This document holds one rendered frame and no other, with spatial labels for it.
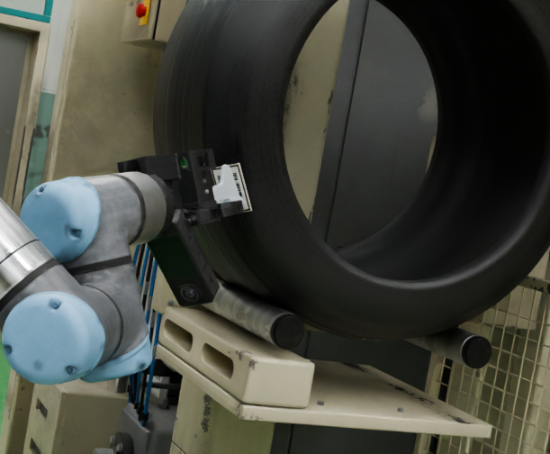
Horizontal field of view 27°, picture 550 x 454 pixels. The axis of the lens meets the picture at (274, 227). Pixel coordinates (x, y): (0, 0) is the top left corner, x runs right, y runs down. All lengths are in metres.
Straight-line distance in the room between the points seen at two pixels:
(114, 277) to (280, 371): 0.39
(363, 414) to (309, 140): 0.50
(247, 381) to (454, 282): 0.31
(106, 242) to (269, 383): 0.40
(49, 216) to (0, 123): 0.95
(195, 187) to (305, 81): 0.59
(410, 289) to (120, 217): 0.50
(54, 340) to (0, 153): 1.09
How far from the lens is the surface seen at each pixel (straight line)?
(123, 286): 1.07
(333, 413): 1.45
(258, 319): 1.43
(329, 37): 1.79
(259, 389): 1.39
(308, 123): 1.78
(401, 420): 1.49
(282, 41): 1.36
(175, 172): 1.22
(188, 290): 1.23
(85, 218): 1.04
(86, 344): 0.92
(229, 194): 1.30
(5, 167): 2.00
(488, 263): 1.51
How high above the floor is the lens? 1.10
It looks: 3 degrees down
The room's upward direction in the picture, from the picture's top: 10 degrees clockwise
